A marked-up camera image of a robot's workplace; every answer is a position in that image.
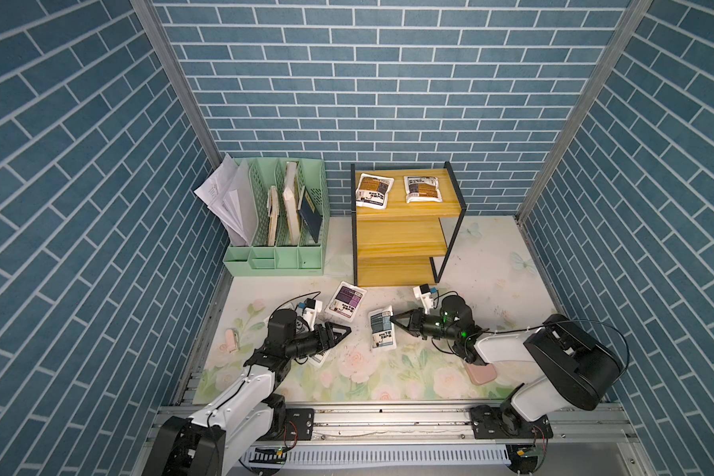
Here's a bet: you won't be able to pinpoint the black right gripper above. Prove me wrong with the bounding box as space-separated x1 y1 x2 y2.
390 309 458 344

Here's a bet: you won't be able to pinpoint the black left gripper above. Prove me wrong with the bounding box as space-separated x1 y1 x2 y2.
282 322 349 359

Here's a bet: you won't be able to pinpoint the teal coffee bag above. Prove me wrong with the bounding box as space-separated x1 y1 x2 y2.
307 351 329 368
368 305 397 351

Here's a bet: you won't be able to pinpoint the wooden black-frame three-tier shelf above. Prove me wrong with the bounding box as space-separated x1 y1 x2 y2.
350 162 467 288

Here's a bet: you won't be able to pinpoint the yellow coffee bag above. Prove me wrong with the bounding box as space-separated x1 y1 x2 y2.
355 174 395 210
404 176 443 203

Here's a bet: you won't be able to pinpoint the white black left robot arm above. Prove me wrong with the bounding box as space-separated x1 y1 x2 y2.
143 309 351 475

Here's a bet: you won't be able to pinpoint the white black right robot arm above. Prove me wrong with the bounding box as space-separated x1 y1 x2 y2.
391 295 629 441

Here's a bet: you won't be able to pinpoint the purple coffee bag upper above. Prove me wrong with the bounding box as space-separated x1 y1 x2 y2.
324 282 367 322

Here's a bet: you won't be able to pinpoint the pink eyeglass case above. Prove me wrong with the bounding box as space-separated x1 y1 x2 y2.
464 363 498 386

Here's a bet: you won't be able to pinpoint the floral table mat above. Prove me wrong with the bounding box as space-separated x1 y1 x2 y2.
188 216 555 405

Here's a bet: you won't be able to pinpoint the dark navy notebook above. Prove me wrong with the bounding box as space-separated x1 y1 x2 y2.
297 188 323 245

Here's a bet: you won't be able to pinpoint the green plastic file organizer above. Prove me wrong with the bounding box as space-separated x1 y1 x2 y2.
223 158 330 278

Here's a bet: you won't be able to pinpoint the thin beige book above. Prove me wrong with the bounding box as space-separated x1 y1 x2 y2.
267 186 280 247

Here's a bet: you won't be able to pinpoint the thick cream book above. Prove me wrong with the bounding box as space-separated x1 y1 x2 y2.
283 162 301 246

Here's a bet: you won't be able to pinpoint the white paper sheets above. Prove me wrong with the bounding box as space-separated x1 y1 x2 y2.
194 154 259 247

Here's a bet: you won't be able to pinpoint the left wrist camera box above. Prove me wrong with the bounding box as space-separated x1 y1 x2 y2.
297 297 322 331

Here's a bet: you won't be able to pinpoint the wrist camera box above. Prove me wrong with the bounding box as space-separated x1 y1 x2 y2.
413 285 440 315
297 297 322 331

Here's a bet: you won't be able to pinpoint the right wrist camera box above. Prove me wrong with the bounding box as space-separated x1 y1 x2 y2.
413 285 440 315

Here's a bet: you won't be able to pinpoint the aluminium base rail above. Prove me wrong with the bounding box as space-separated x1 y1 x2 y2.
135 401 654 475

